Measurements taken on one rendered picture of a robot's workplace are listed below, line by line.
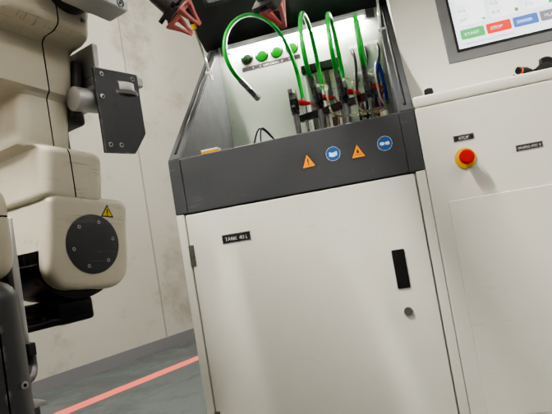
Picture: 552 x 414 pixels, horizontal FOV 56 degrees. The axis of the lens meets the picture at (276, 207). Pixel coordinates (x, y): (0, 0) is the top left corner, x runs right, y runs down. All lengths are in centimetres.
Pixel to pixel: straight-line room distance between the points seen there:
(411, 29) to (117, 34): 299
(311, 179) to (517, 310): 61
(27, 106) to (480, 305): 110
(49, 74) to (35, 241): 30
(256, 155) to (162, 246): 273
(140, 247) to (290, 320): 264
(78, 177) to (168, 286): 319
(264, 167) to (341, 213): 25
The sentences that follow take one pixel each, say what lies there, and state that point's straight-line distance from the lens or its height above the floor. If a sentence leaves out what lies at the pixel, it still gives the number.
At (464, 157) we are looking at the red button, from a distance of 136.
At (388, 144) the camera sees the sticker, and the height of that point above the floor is 87.
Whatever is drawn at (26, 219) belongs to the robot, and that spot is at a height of 78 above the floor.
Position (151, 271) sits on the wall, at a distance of 402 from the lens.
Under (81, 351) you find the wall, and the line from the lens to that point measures 367.
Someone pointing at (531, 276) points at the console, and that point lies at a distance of 142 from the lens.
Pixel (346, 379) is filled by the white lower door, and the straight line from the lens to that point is 146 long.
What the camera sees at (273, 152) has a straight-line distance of 144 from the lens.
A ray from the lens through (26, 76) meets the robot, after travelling 102.
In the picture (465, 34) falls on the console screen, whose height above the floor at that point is 119.
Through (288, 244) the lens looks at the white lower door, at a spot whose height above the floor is 66.
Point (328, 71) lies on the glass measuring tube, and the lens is 199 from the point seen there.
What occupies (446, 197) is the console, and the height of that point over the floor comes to 71.
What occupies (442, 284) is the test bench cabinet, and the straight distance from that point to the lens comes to 140.
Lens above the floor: 69
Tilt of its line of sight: 3 degrees up
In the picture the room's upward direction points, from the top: 10 degrees counter-clockwise
